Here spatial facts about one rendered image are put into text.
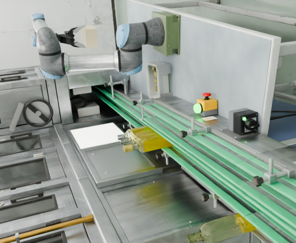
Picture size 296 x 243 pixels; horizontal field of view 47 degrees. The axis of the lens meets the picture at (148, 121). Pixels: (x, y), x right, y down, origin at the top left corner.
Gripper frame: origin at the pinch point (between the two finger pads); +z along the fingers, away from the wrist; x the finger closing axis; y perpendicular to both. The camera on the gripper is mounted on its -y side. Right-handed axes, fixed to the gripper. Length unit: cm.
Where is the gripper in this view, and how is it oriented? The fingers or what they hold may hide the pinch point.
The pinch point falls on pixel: (87, 36)
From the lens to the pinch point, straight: 240.9
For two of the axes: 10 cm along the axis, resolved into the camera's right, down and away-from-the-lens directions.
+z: 9.3, -1.7, 3.2
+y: -3.6, -3.9, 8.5
